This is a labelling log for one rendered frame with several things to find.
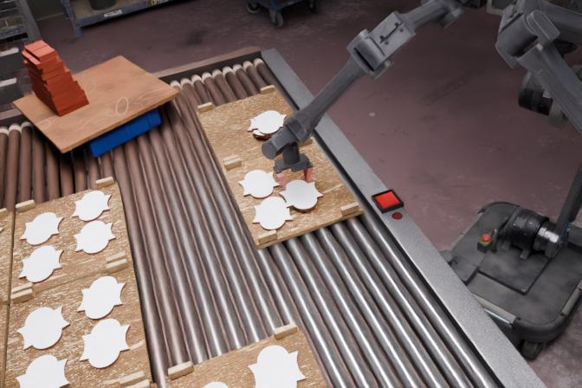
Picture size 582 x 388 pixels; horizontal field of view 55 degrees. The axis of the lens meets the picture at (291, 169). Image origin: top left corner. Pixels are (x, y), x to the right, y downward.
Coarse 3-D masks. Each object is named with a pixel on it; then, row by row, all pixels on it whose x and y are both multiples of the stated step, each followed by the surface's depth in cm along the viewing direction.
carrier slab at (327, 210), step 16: (256, 160) 196; (272, 160) 195; (320, 160) 192; (224, 176) 191; (240, 176) 190; (288, 176) 187; (320, 176) 186; (336, 176) 185; (240, 192) 183; (320, 192) 179; (336, 192) 178; (240, 208) 177; (320, 208) 173; (336, 208) 173; (256, 224) 171; (288, 224) 169; (304, 224) 169; (320, 224) 168; (256, 240) 166; (272, 240) 165
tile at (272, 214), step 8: (264, 200) 178; (272, 200) 177; (280, 200) 177; (256, 208) 175; (264, 208) 175; (272, 208) 174; (280, 208) 174; (256, 216) 172; (264, 216) 172; (272, 216) 172; (280, 216) 171; (288, 216) 171; (264, 224) 169; (272, 224) 169; (280, 224) 168
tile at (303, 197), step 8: (288, 184) 181; (296, 184) 180; (304, 184) 180; (312, 184) 179; (280, 192) 178; (288, 192) 178; (296, 192) 177; (304, 192) 177; (312, 192) 176; (288, 200) 175; (296, 200) 174; (304, 200) 174; (312, 200) 174; (288, 208) 173; (296, 208) 172; (304, 208) 171; (312, 208) 172
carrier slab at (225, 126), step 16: (256, 96) 230; (272, 96) 228; (208, 112) 224; (224, 112) 223; (240, 112) 222; (256, 112) 220; (288, 112) 218; (208, 128) 215; (224, 128) 214; (240, 128) 213; (224, 144) 206; (240, 144) 205; (256, 144) 204
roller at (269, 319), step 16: (192, 128) 219; (192, 144) 214; (208, 160) 202; (208, 176) 195; (224, 192) 189; (224, 208) 181; (224, 224) 177; (240, 240) 169; (240, 256) 164; (256, 272) 159; (256, 288) 153; (256, 304) 151; (272, 320) 145
